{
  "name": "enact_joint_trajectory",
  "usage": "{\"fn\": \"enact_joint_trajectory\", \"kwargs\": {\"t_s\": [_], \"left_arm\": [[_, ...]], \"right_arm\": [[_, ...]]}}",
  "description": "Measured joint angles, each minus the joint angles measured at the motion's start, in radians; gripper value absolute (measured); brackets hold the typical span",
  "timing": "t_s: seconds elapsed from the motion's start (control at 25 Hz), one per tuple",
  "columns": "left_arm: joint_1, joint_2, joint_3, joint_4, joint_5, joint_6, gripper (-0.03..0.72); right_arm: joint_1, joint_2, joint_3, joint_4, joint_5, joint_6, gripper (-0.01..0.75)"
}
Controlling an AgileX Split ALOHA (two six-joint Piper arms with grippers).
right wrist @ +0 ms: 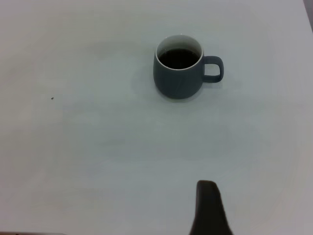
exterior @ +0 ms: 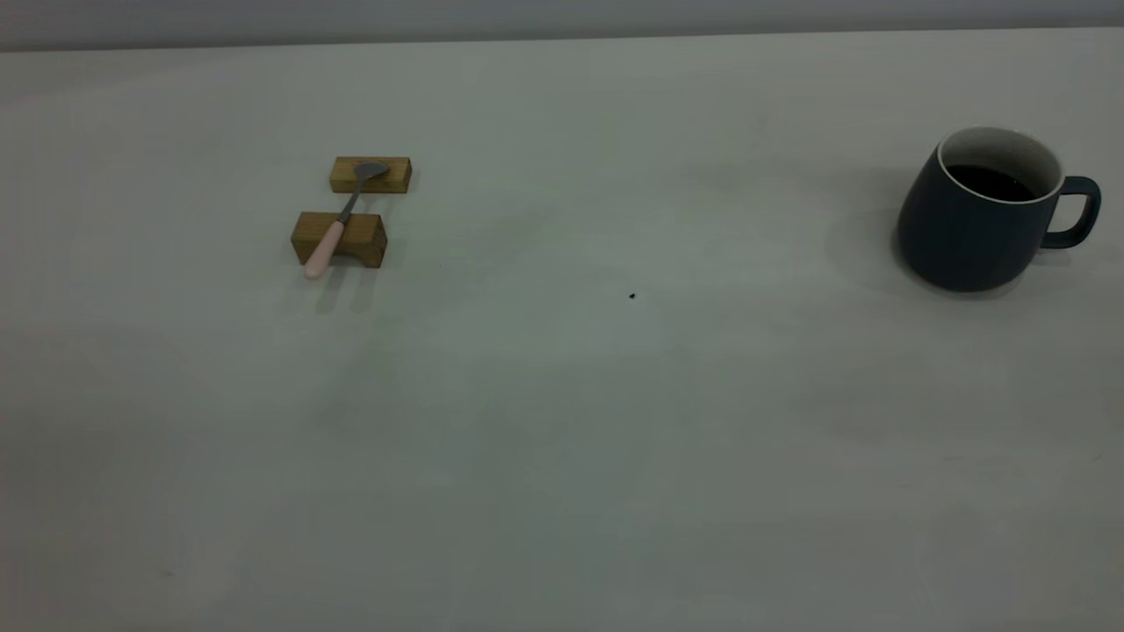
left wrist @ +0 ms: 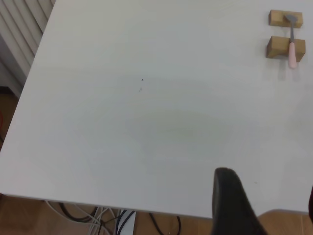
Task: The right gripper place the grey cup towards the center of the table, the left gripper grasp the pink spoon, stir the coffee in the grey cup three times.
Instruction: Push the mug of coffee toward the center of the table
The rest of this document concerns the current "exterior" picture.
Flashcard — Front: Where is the pink-handled metal spoon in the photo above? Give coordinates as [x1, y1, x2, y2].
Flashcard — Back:
[303, 162, 391, 281]

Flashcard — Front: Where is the dark grey ceramic cup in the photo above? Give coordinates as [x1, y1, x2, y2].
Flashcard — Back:
[896, 126, 1102, 293]

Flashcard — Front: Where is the dark coffee liquid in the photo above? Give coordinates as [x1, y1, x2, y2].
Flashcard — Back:
[947, 164, 1037, 203]

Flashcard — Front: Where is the arched wooden block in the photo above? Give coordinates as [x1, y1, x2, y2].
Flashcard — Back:
[291, 211, 388, 269]

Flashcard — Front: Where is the flat rectangular wooden block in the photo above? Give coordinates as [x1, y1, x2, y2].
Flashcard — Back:
[329, 156, 412, 195]

